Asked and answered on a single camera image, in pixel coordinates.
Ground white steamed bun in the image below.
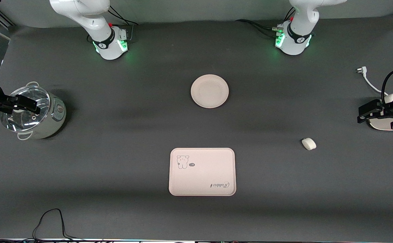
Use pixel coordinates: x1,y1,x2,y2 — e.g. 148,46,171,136
301,137,317,151

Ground round beige plate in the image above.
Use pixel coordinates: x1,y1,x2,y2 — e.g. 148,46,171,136
191,74,229,109

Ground beige rectangular rabbit tray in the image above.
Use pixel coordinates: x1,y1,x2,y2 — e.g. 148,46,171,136
169,147,236,196

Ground glass pot lid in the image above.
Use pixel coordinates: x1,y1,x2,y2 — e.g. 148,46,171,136
0,86,51,132

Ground cream white toaster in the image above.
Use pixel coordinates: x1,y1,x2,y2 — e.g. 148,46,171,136
366,92,393,131

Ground silver electric cooking pot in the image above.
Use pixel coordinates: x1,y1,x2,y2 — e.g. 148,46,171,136
0,82,67,141

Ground dark grey table cloth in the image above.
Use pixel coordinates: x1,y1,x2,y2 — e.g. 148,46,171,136
0,12,393,242

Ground white toaster power cable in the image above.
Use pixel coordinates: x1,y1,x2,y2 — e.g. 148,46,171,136
356,67,389,96

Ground aluminium frame rail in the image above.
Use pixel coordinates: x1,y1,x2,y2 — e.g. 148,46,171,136
0,9,16,30

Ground thin black loose cable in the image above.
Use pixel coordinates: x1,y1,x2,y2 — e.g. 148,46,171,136
32,208,82,241

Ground black right arm base cables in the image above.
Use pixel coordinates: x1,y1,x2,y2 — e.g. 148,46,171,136
87,6,139,43

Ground black arm base cables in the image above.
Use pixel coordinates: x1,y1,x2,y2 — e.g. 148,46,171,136
87,6,139,43
235,7,296,38

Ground black left arm base cables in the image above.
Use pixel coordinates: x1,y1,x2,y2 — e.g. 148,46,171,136
235,7,296,38

